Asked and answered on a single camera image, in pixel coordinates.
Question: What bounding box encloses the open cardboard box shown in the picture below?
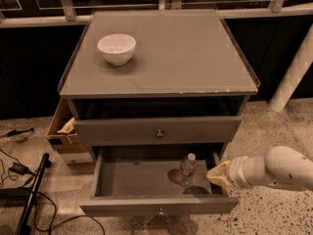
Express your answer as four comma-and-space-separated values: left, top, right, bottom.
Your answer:
47, 100, 94, 165

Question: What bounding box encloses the black pole on floor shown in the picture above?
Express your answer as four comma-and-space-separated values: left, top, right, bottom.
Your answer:
15, 153, 51, 235

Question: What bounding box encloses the black floor cable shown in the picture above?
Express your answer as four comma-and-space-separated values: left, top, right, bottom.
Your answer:
0, 148, 107, 235

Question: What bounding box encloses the grey open middle drawer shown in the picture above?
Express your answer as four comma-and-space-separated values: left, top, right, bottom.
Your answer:
80, 145, 239, 216

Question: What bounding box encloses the white ceramic bowl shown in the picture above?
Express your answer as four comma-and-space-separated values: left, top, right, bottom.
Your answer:
97, 34, 136, 66

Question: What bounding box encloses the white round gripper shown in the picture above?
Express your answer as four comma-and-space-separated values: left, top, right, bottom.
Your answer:
206, 156, 250, 190

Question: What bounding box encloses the round metal bottom knob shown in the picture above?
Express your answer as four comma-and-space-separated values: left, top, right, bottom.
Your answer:
146, 207, 174, 235

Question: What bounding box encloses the clear plastic water bottle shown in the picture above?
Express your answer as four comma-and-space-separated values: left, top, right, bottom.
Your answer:
180, 153, 198, 186

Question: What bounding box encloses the metal window railing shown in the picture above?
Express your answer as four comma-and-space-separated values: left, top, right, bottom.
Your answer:
0, 0, 313, 27

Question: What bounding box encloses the white diagonal support column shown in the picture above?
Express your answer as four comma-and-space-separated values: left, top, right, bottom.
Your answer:
269, 24, 313, 113

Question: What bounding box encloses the grey drawer cabinet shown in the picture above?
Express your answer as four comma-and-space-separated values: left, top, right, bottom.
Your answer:
60, 10, 259, 155

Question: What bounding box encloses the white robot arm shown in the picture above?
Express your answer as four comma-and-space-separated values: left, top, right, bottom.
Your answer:
206, 146, 313, 191

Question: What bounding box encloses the black power adapter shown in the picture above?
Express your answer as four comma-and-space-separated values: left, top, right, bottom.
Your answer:
9, 163, 28, 175

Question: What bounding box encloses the black tool on floor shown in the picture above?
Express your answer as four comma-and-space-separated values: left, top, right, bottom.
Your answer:
0, 128, 34, 139

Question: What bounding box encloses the grey top drawer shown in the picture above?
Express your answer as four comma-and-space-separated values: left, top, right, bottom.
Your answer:
74, 117, 242, 146

